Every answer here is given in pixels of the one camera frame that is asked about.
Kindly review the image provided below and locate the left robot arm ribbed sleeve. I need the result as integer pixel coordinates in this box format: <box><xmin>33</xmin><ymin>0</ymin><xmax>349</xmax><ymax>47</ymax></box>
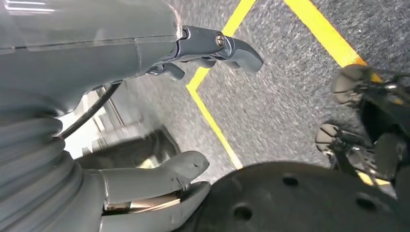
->
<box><xmin>0</xmin><ymin>89</ymin><xmax>97</xmax><ymax>232</ymax></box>

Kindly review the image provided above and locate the yellow floor tape outline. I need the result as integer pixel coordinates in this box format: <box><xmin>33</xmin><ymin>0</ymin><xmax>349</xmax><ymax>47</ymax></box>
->
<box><xmin>186</xmin><ymin>0</ymin><xmax>393</xmax><ymax>187</ymax></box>

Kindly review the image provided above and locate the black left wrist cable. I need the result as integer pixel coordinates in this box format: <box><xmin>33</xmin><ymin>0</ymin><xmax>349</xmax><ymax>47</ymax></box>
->
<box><xmin>59</xmin><ymin>82</ymin><xmax>122</xmax><ymax>139</ymax></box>

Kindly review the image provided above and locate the black caster wheel frame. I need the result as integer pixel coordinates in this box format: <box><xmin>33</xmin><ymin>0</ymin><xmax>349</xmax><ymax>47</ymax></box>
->
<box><xmin>315</xmin><ymin>64</ymin><xmax>410</xmax><ymax>193</ymax></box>

